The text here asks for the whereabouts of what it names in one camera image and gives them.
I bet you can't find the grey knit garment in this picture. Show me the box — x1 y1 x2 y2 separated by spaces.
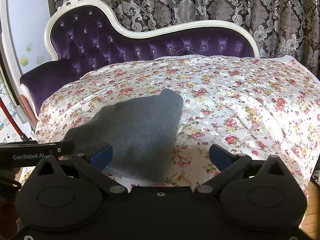
64 89 183 182

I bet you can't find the floral bed cover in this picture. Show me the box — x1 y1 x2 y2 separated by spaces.
18 55 320 228

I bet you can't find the purple tufted chaise lounge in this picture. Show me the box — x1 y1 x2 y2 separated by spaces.
20 0 259 115

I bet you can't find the grey damask curtain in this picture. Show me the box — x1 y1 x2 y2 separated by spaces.
52 0 319 74

